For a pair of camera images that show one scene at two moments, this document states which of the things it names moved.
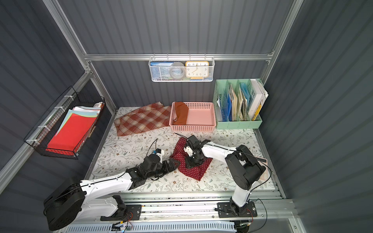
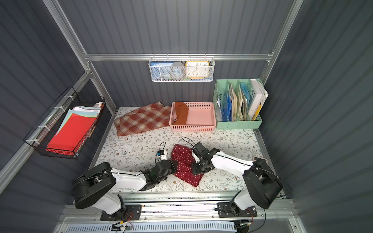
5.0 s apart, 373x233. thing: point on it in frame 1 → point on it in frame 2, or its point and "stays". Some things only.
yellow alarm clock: [197, 70] stays
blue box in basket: [161, 70] stays
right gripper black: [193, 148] → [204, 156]
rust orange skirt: [181, 110] stays
